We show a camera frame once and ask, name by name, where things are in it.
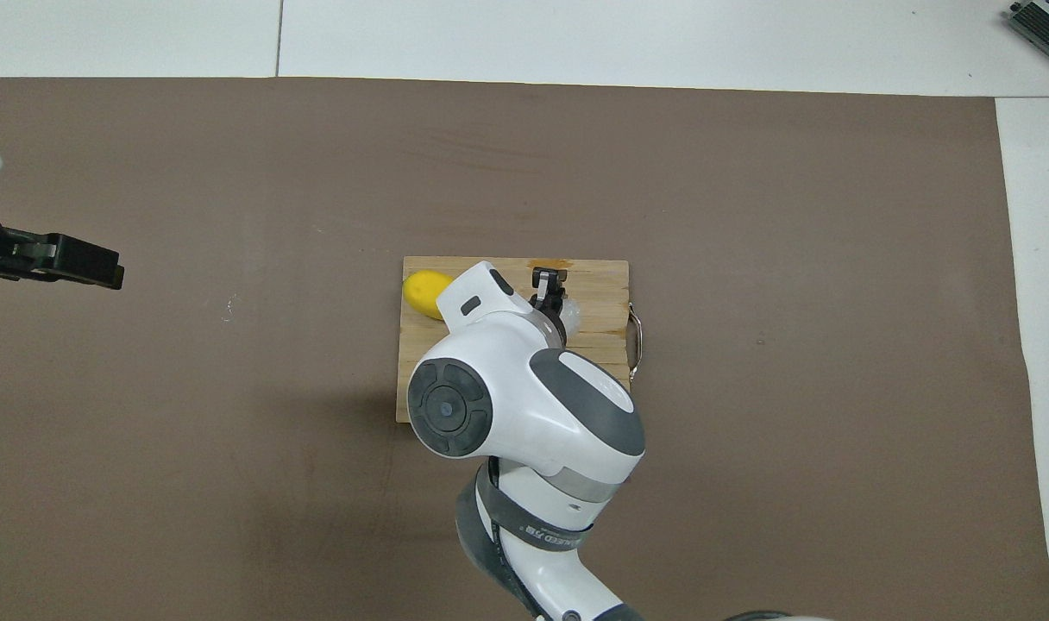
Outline brown table mat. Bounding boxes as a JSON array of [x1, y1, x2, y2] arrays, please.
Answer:
[[0, 76, 1049, 621]]

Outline wooden cutting board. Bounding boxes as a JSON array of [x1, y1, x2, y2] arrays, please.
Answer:
[[395, 256, 644, 427]]

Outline yellow lemon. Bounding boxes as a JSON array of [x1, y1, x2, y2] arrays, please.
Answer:
[[403, 270, 456, 322]]

